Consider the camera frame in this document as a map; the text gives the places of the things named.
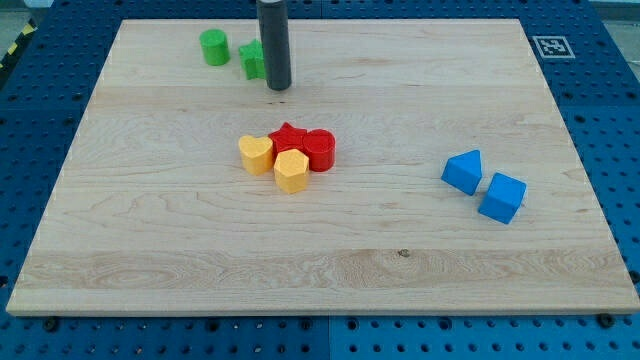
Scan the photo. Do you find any white fiducial marker tag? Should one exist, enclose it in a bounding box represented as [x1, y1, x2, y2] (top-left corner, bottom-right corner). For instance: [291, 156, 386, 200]
[532, 35, 575, 59]

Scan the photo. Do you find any red cylinder block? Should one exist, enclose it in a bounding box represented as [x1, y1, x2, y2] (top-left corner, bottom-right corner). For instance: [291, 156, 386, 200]
[303, 129, 336, 172]

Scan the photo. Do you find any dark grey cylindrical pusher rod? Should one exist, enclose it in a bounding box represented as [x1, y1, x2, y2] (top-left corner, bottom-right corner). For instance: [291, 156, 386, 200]
[256, 0, 292, 91]

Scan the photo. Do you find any blue triangular block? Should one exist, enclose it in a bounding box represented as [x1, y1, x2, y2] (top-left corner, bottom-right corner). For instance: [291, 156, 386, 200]
[441, 149, 483, 195]

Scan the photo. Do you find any blue cube block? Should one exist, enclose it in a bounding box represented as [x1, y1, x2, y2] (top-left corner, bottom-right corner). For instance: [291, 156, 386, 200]
[478, 172, 527, 224]

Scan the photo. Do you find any green star block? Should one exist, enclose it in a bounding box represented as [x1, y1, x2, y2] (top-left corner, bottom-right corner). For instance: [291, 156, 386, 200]
[238, 39, 266, 80]

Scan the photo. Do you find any black bolt front left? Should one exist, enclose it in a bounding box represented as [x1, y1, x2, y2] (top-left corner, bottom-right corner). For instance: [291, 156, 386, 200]
[42, 317, 59, 333]

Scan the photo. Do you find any black bolt front right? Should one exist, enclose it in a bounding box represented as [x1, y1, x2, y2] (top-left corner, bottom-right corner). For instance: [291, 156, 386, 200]
[596, 313, 616, 329]

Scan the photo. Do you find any light wooden board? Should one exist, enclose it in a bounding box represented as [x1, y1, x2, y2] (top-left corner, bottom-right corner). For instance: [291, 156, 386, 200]
[7, 19, 639, 317]

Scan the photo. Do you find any green cylinder block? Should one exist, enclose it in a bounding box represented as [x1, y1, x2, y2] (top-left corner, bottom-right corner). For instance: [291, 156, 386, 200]
[199, 28, 230, 66]

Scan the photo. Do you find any red star block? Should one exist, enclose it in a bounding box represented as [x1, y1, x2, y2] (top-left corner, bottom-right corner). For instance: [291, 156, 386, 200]
[268, 122, 308, 157]

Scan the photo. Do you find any yellow hexagon block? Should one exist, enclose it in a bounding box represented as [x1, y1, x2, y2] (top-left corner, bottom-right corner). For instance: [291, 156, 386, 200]
[274, 149, 309, 194]

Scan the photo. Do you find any black bolt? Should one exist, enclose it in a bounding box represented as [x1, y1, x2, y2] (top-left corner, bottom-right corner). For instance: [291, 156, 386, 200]
[42, 317, 59, 333]
[596, 313, 616, 329]

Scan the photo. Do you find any yellow heart block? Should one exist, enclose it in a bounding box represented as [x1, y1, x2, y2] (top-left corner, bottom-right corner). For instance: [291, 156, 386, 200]
[238, 135, 274, 176]

